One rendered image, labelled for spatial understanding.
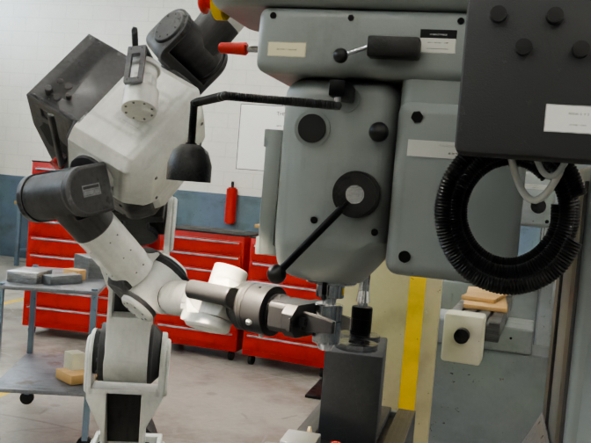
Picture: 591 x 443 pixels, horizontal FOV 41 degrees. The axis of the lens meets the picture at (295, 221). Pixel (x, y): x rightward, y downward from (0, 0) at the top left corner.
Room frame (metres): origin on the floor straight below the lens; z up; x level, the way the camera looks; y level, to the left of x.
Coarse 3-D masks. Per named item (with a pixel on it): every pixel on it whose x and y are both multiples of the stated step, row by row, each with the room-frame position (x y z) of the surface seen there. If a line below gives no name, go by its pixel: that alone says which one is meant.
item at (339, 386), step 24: (360, 336) 1.73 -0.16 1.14; (336, 360) 1.60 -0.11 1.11; (360, 360) 1.59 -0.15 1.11; (384, 360) 1.73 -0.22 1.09; (336, 384) 1.60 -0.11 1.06; (360, 384) 1.59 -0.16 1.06; (336, 408) 1.60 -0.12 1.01; (360, 408) 1.59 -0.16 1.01; (336, 432) 1.60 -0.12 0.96; (360, 432) 1.59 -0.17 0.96
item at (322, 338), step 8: (320, 312) 1.29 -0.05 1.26; (328, 312) 1.28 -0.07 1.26; (336, 312) 1.29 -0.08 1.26; (336, 320) 1.29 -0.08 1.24; (336, 328) 1.29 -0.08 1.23; (312, 336) 1.30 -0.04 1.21; (320, 336) 1.29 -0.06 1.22; (328, 336) 1.28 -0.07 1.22; (336, 336) 1.29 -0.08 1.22; (320, 344) 1.29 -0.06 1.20; (328, 344) 1.28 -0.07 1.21; (336, 344) 1.29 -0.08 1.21
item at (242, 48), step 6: (222, 42) 1.46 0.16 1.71; (228, 42) 1.46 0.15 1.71; (234, 42) 1.45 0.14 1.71; (240, 42) 1.45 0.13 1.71; (246, 42) 1.45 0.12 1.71; (222, 48) 1.46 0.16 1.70; (228, 48) 1.45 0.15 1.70; (234, 48) 1.45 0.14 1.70; (240, 48) 1.44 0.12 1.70; (246, 48) 1.45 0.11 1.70; (252, 48) 1.44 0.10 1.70; (240, 54) 1.46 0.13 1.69; (246, 54) 1.46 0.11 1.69
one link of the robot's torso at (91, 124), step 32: (64, 64) 1.62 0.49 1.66; (96, 64) 1.63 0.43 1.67; (32, 96) 1.56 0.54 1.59; (64, 96) 1.58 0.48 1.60; (96, 96) 1.58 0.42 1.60; (160, 96) 1.61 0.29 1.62; (192, 96) 1.63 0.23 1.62; (64, 128) 1.59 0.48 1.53; (96, 128) 1.55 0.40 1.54; (128, 128) 1.56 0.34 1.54; (160, 128) 1.57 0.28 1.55; (64, 160) 1.64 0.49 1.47; (96, 160) 1.54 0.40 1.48; (128, 160) 1.52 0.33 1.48; (160, 160) 1.57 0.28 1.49; (128, 192) 1.58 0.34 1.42; (160, 192) 1.65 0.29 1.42
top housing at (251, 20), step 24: (216, 0) 1.25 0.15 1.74; (240, 0) 1.23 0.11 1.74; (264, 0) 1.22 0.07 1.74; (288, 0) 1.20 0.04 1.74; (312, 0) 1.20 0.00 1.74; (336, 0) 1.19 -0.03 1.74; (360, 0) 1.18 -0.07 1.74; (384, 0) 1.17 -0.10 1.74; (408, 0) 1.16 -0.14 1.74; (432, 0) 1.15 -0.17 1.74; (456, 0) 1.14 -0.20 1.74
